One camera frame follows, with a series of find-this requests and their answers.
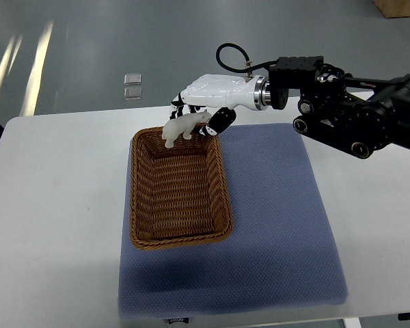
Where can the white bear figurine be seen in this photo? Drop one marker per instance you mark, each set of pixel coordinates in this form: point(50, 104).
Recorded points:
point(182, 125)

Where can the table label tag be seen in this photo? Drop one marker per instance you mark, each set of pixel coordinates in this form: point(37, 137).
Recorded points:
point(178, 322)

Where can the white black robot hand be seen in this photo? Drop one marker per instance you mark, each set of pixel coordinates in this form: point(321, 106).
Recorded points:
point(223, 93)

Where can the blue textured mat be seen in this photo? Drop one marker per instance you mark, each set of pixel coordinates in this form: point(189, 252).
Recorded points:
point(281, 253)

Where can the wooden box corner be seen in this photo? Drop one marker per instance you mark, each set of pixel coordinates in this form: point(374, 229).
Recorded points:
point(394, 8)

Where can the brown wicker basket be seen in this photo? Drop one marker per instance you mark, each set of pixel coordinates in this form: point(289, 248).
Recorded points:
point(179, 196)

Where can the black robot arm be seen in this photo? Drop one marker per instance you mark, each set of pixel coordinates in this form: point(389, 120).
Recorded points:
point(354, 115)

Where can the upper metal floor plate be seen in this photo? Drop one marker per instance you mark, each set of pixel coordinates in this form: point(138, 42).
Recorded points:
point(132, 78)

